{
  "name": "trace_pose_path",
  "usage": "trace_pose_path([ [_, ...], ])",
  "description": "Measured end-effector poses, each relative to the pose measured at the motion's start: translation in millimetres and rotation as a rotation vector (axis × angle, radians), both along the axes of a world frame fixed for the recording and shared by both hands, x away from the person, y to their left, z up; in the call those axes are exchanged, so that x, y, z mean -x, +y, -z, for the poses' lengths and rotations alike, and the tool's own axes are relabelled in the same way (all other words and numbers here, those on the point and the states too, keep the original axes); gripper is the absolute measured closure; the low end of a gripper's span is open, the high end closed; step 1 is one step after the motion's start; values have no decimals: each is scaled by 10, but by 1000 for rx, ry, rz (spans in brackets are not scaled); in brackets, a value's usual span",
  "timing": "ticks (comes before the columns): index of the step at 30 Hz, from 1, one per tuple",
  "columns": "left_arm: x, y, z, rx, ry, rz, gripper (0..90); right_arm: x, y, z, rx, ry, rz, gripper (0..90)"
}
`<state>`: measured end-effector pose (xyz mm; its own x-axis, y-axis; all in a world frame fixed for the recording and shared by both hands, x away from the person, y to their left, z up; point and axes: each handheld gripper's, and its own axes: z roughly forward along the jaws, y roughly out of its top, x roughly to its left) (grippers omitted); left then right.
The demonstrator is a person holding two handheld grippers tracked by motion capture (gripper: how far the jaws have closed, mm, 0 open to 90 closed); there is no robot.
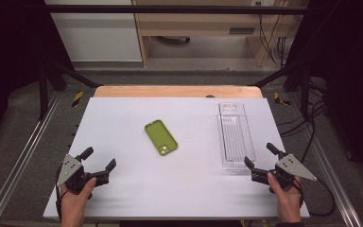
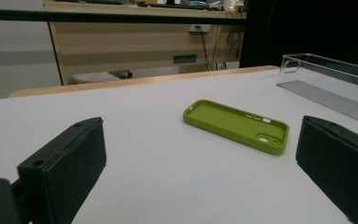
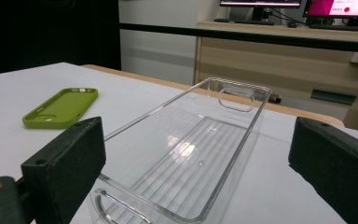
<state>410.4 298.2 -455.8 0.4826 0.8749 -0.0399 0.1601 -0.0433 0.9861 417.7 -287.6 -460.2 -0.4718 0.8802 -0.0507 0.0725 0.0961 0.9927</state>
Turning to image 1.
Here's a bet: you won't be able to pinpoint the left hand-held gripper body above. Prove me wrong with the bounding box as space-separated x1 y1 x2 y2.
56 153 97 195

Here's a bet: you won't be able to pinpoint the yellow black hazard tape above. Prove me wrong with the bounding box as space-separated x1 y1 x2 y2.
273 92 293 107
71 91 85 109

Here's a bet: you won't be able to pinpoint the hand-held gripper cable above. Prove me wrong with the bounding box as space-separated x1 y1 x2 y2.
297 176 337 218
54 166 64 221

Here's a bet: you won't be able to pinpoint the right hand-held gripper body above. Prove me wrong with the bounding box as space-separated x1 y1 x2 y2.
266 151 318 189

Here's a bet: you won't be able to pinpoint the black horizontal frame bar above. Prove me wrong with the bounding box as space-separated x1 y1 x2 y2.
43 4 310 15

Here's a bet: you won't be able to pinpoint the left hand-held gripper cable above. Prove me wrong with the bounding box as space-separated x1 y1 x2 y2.
54 166 64 221

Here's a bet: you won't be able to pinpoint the light wooden desk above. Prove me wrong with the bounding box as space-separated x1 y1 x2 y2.
131 0 301 68

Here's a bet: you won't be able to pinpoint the clear plastic packaging tray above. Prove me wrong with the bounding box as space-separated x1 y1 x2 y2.
216 101 257 172

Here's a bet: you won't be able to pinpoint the green phone case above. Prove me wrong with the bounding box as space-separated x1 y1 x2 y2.
144 119 180 157

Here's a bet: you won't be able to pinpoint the hanging cable bundle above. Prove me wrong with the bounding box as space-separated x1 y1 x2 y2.
257 2 299 68

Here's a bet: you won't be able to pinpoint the person's left hand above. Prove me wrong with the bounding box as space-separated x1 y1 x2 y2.
59 177 97 216

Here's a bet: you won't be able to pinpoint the black floor cables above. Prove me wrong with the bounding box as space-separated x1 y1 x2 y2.
277 79 329 165

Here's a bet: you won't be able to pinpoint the white cabinet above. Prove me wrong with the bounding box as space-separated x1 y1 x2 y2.
43 0 143 62

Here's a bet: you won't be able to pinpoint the black metal frame brace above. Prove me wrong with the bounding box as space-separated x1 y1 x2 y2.
248 59 313 118
38 59 103 121

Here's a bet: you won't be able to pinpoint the black curtain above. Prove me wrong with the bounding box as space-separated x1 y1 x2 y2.
285 0 363 183
0 0 77 152

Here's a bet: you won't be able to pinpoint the wooden table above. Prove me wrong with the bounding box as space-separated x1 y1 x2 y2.
94 84 264 99

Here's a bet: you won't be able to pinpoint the white board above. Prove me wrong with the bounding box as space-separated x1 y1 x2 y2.
43 96 311 220

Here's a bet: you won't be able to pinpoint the aluminium rail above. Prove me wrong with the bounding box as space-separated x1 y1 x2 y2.
287 94 363 227
0 91 62 227

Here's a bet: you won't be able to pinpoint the person's right hand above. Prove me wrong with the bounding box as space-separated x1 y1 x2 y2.
267 171 303 211

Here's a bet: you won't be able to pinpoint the right hand-held gripper cable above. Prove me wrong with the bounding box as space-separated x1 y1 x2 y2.
297 176 337 218

